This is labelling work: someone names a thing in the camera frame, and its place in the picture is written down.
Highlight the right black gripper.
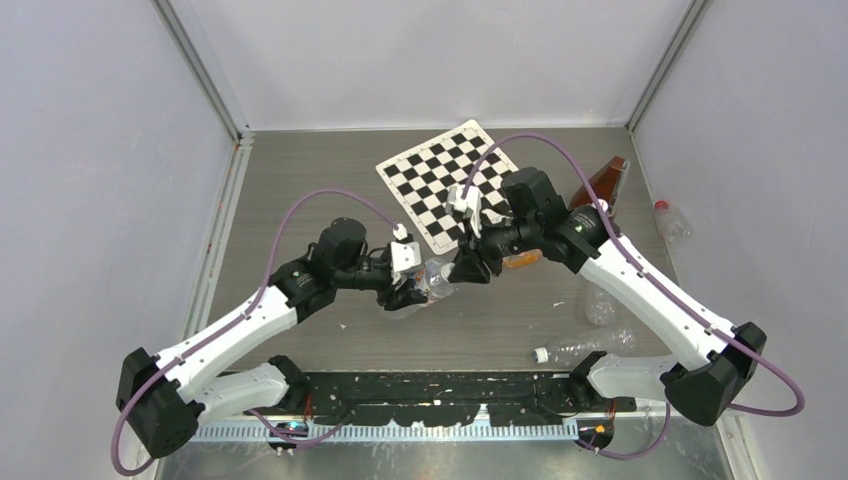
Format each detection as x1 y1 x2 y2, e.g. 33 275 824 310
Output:
448 211 539 285

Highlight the white green bottle cap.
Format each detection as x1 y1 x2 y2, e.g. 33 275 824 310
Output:
439 262 454 281

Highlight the clear bottle blue label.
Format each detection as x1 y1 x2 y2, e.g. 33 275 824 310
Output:
384 257 455 320

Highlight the orange crushed plastic bottle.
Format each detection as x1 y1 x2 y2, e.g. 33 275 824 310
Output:
502 249 542 269

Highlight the clear plastic bottle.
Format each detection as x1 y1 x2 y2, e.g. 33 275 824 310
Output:
531 327 636 367

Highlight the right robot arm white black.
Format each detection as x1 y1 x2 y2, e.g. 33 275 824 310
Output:
446 167 767 426

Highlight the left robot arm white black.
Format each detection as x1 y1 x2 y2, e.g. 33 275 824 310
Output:
116 218 426 459

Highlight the upright bottle red cap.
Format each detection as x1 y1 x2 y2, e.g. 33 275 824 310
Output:
654 200 691 243

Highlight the black white chessboard mat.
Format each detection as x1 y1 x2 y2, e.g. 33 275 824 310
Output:
375 120 494 256

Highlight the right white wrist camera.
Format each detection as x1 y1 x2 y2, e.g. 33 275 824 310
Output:
445 184 482 238

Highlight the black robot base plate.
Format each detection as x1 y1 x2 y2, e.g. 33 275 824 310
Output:
292 371 636 427

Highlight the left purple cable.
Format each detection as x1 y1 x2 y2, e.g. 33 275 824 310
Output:
110 189 409 477

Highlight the purple cable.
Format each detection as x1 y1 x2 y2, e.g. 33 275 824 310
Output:
462 133 807 419
110 189 409 477

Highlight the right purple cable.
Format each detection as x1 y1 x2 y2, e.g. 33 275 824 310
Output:
462 133 807 419

